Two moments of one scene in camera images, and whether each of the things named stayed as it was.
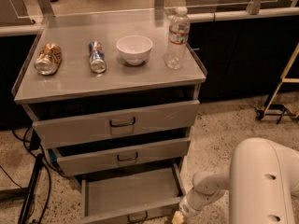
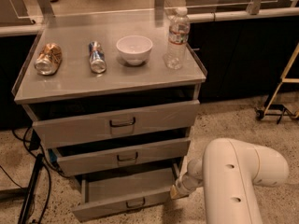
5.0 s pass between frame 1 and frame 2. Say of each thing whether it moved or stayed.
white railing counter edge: stayed
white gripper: moved
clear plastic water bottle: stayed
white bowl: stayed
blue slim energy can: stayed
